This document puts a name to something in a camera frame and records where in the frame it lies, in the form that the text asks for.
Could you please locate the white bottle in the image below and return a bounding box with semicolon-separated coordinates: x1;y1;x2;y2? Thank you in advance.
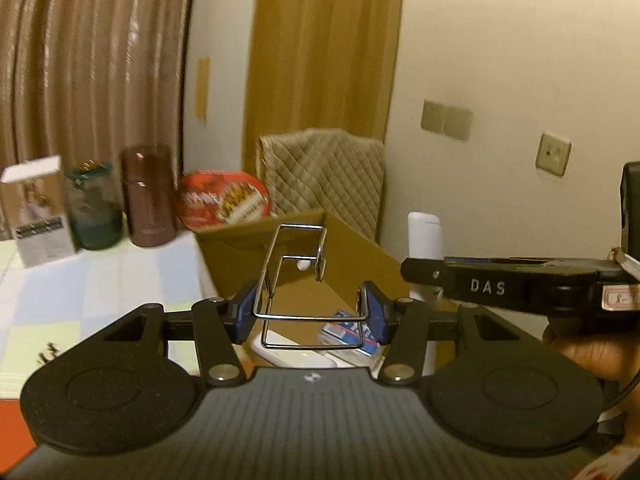
407;212;445;312

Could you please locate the white power adapter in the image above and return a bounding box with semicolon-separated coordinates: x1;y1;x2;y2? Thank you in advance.
251;334;337;369

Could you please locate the red instant food bowl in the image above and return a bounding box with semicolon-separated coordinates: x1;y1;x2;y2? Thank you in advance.
179;170;275;232

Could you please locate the person's right hand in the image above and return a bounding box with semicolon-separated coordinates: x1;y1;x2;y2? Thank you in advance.
541;324;640;387

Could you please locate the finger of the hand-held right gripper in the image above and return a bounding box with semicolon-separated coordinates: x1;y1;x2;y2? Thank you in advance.
400;256;451;293

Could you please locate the blue white packet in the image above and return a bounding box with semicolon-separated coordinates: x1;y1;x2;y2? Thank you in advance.
320;309;382;357

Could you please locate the beige wall socket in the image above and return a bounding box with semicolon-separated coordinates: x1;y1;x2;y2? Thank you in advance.
421;99;447;135
535;131;572;177
444;105;474;142

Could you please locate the white product box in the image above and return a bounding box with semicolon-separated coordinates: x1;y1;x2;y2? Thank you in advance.
0;155;79;268

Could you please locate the bent metal wire rack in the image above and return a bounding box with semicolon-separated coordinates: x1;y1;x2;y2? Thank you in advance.
252;223;373;350

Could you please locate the brown cardboard box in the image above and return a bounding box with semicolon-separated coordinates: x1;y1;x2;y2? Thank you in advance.
192;208;412;371

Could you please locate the yellow curtain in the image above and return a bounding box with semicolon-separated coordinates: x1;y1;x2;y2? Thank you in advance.
242;0;407;177

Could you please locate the beige quilted blanket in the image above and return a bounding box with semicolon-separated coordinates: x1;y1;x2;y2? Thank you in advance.
257;127;386;244

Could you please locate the brown thermos flask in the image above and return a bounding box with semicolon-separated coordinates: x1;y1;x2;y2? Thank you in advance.
121;145;177;249

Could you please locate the black cable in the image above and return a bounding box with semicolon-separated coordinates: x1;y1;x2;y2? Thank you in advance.
604;379;640;412

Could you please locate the brown pleated curtain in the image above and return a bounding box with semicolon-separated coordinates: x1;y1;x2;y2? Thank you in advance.
0;0;202;173

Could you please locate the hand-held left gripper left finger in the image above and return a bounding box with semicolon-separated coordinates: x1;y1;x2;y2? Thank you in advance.
102;280;259;388

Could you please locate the green glass jar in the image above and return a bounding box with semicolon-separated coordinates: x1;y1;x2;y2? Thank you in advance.
64;160;125;251

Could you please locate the orange patterned mat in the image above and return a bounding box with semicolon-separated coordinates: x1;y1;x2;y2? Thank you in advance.
0;400;36;467

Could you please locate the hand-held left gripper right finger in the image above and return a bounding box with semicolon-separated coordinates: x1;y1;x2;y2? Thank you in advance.
359;281;526;388

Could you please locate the pastel checked tablecloth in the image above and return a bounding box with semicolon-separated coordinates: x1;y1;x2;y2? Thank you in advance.
0;237;221;401

